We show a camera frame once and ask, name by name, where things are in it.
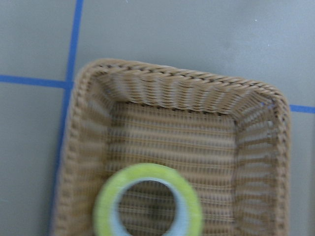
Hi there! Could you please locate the brown wicker basket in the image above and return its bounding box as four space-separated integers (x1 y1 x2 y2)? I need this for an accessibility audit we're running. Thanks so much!
50 59 291 236

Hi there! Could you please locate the yellow tape roll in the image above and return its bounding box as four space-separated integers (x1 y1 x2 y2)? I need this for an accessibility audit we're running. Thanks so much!
93 163 203 236

